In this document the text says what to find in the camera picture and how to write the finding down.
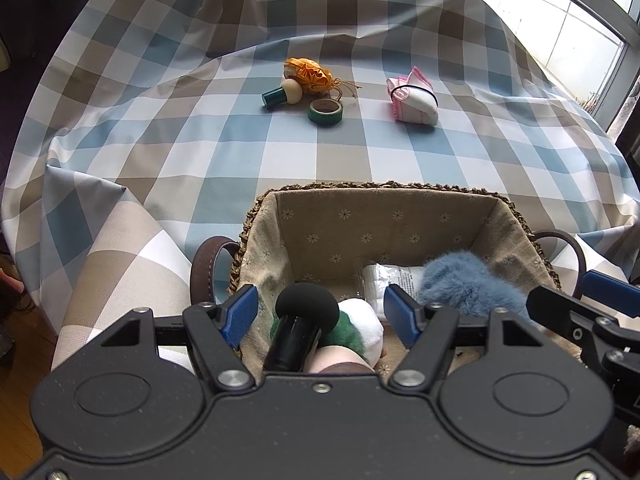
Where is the white plastic packet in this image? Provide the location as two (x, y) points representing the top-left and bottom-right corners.
(359, 262), (432, 322)

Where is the black makeup sponge brush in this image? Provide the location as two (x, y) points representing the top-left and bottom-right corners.
(262, 282), (340, 374)

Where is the window frame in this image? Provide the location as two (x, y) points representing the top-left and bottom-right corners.
(379, 0), (640, 132)

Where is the dark upholstered chair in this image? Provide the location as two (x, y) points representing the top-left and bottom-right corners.
(0, 0), (126, 127)

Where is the white rolled towel pink edge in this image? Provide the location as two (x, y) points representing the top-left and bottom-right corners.
(386, 66), (440, 127)

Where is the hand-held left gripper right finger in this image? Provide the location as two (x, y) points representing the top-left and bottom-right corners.
(384, 283), (567, 396)

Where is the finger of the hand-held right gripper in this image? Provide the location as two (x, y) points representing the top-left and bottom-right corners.
(526, 285), (640, 361)
(580, 269), (640, 319)

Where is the dark patterned curtain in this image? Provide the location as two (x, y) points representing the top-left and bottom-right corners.
(617, 74), (640, 162)

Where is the beige makeup sponge teal handle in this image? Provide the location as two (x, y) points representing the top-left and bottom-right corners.
(260, 78), (304, 111)

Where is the woven basket with fabric lining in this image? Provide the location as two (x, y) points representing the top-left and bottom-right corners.
(190, 181), (589, 382)

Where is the green and white plush toy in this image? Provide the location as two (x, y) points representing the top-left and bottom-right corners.
(270, 298), (385, 366)

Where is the checked tablecloth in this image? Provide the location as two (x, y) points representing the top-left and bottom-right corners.
(0, 0), (637, 377)

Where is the orange drawstring pouch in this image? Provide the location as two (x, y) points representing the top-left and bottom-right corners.
(283, 57), (362, 99)

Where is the pale pink soft toy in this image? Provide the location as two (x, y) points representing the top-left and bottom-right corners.
(302, 345), (382, 376)

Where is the green tape roll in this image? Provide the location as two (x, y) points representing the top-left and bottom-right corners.
(307, 98), (346, 128)

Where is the blue fluffy scrunchie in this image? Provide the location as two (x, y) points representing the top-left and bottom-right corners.
(417, 252), (544, 332)

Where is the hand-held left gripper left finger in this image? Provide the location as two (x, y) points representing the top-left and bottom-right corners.
(82, 283), (259, 397)

